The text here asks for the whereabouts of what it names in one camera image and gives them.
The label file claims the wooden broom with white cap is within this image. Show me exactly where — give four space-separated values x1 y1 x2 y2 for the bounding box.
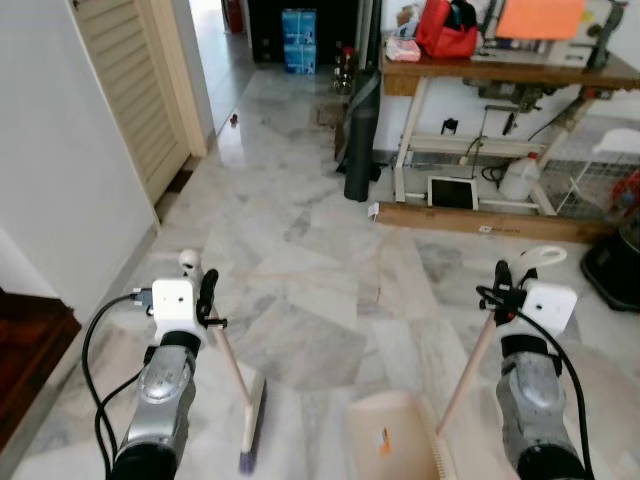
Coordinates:
178 250 268 476

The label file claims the beige dustpan with wooden handle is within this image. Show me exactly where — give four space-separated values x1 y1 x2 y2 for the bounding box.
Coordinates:
348 245 568 480

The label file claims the sewing machine foot pedal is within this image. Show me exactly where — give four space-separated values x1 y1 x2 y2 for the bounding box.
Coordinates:
427 175 479 211

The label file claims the translucent plastic jug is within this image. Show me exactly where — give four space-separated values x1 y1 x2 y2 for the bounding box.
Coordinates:
498 152 543 203

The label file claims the black canister vacuum cleaner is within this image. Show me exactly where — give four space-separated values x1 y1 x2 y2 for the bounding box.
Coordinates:
582 215 640 313

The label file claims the red orange plastic bag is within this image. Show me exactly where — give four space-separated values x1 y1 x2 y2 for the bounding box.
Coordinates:
612 170 640 216

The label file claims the dark wooden step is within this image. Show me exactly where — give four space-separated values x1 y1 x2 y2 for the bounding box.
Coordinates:
0 290 83 451

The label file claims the wooden sewing machine table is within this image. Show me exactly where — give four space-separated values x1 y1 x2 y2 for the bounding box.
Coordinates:
380 40 640 216

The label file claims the louvred wooden door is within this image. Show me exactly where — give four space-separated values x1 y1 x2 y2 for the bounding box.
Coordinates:
72 0 209 206

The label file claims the blue cardboard box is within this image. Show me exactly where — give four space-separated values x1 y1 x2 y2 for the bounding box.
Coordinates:
284 42 318 75
282 8 318 43

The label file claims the pink plastic packet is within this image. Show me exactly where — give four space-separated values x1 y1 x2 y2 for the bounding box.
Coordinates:
385 35 421 63

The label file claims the orange paper sheet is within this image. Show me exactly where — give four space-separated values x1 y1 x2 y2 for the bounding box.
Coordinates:
497 0 586 41

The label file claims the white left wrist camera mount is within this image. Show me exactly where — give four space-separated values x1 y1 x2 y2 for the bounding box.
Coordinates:
150 278 206 336

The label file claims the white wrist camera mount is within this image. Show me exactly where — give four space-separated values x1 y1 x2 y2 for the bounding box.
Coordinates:
150 278 206 336
522 280 579 336

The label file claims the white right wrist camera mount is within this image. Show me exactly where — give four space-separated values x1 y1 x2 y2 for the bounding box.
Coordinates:
522 280 579 336

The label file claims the white wire rack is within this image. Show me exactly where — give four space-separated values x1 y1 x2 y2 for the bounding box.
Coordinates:
560 128 640 216

